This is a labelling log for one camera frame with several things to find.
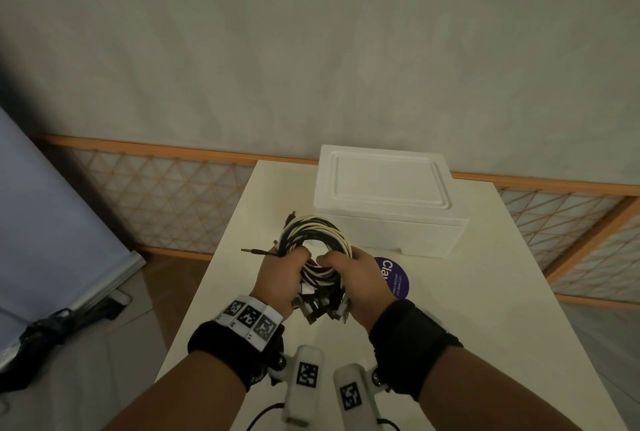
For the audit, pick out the person's right hand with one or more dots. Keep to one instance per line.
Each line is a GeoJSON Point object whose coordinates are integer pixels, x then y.
{"type": "Point", "coordinates": [364, 290]}

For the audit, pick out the person's left hand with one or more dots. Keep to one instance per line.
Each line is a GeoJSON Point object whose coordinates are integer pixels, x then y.
{"type": "Point", "coordinates": [274, 285]}

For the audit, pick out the person's right fingers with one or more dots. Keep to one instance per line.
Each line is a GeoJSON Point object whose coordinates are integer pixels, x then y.
{"type": "Point", "coordinates": [334, 261]}

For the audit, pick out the person's left fingers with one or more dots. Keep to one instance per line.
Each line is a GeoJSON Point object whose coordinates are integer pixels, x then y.
{"type": "Point", "coordinates": [296, 259]}

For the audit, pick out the person's left forearm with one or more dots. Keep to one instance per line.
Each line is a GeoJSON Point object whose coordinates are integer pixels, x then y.
{"type": "Point", "coordinates": [185, 395]}

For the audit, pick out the person's right forearm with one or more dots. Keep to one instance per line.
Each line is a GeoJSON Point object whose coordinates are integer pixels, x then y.
{"type": "Point", "coordinates": [487, 393]}

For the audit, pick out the purple round sticker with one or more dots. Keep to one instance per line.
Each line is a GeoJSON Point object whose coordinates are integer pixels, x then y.
{"type": "Point", "coordinates": [395, 278]}

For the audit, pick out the white marker tag strip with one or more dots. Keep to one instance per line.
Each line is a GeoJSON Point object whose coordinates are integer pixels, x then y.
{"type": "Point", "coordinates": [250, 319]}

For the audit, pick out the white foam box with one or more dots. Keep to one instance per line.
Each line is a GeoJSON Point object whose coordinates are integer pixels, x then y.
{"type": "Point", "coordinates": [415, 233]}

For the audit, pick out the black right wristband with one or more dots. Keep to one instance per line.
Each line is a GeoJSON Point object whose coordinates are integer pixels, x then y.
{"type": "Point", "coordinates": [407, 345]}

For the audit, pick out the black wristband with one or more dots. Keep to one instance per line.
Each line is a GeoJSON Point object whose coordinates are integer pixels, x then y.
{"type": "Point", "coordinates": [407, 345]}
{"type": "Point", "coordinates": [220, 345]}

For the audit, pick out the black left wristband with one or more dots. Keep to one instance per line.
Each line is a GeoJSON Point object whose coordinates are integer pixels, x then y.
{"type": "Point", "coordinates": [220, 345]}

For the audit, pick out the orange wooden lattice fence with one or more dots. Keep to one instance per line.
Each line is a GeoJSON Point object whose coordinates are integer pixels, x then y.
{"type": "Point", "coordinates": [165, 196]}

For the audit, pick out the pale blue board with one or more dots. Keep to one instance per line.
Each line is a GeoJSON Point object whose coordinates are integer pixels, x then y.
{"type": "Point", "coordinates": [45, 246]}

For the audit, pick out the black folded umbrella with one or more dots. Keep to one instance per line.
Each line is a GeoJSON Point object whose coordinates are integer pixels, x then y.
{"type": "Point", "coordinates": [45, 333]}

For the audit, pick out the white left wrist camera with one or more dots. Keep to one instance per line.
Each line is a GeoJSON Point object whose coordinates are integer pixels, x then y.
{"type": "Point", "coordinates": [303, 380]}

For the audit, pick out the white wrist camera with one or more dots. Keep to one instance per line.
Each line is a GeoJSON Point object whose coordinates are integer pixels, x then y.
{"type": "Point", "coordinates": [356, 398]}
{"type": "Point", "coordinates": [303, 380]}

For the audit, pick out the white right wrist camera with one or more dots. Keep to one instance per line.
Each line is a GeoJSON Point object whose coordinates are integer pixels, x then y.
{"type": "Point", "coordinates": [356, 398]}

